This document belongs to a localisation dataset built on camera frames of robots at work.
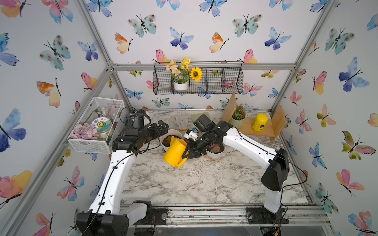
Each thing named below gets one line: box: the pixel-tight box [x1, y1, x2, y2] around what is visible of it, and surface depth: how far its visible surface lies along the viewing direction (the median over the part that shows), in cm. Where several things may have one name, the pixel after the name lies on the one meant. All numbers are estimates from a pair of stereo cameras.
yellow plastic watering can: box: [163, 135, 190, 168], surface depth 73 cm
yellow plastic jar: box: [252, 113, 269, 132], surface depth 95 cm
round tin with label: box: [91, 117, 113, 134], surface depth 67 cm
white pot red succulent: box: [205, 143, 227, 159], surface depth 88 cm
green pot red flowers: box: [228, 103, 247, 129], surface depth 95 cm
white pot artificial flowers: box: [165, 57, 203, 91], surface depth 86 cm
